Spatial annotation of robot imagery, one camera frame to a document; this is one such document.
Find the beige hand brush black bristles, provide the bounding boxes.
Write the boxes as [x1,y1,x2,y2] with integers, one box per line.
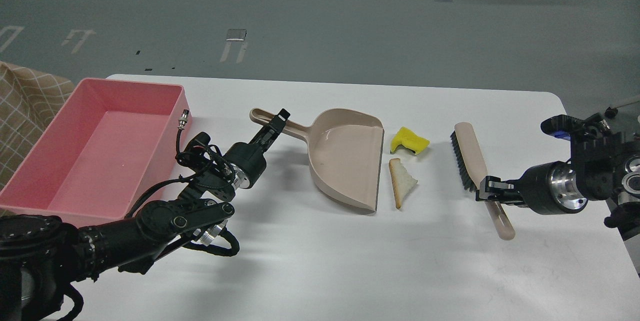
[450,122,515,241]

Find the triangular bread slice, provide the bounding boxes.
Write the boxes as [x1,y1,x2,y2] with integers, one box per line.
[388,158,418,210]

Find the beige checkered cloth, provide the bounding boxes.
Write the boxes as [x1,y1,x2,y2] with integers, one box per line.
[0,62,75,189]

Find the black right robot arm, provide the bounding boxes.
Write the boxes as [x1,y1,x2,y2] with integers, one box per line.
[475,110,639,241]

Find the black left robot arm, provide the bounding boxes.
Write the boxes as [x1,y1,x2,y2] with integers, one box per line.
[0,109,290,321]

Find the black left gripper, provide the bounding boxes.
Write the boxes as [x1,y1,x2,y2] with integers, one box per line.
[223,108,290,189]

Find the pink plastic bin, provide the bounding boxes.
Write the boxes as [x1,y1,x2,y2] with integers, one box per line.
[0,78,189,227]

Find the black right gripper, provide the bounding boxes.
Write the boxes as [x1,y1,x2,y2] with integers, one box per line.
[475,161,588,216]

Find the yellow green sponge piece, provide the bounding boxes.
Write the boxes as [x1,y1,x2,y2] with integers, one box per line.
[390,126,431,155]

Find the beige plastic dustpan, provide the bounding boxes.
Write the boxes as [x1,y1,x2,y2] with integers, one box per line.
[249,107,385,212]

